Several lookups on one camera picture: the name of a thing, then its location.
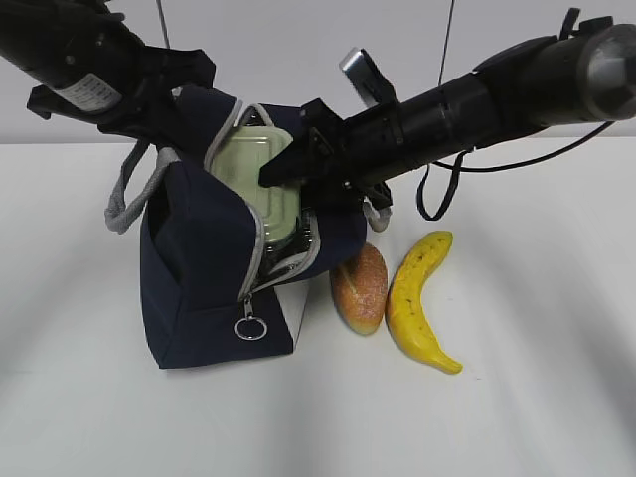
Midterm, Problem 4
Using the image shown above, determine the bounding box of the navy blue lunch bag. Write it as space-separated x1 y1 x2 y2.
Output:
104 86 395 371

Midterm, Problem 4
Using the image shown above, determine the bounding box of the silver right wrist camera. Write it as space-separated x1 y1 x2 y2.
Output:
339 48 397 108

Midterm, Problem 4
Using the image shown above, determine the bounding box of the brown bread roll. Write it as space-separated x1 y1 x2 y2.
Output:
329 242 389 336

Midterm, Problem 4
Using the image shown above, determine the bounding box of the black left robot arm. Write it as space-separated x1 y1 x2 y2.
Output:
1 1 216 153

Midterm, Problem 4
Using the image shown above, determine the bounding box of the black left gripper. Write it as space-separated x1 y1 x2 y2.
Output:
27 24 219 164

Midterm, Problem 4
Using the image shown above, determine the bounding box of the yellow banana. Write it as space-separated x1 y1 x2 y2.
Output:
386 231 463 375

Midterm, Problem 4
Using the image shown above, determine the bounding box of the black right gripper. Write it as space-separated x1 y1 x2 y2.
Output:
258 98 402 207

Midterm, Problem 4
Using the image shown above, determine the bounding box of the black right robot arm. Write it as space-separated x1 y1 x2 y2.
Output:
259 17 635 213

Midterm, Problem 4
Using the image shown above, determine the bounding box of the green lidded glass container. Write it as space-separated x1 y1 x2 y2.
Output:
204 125 309 272

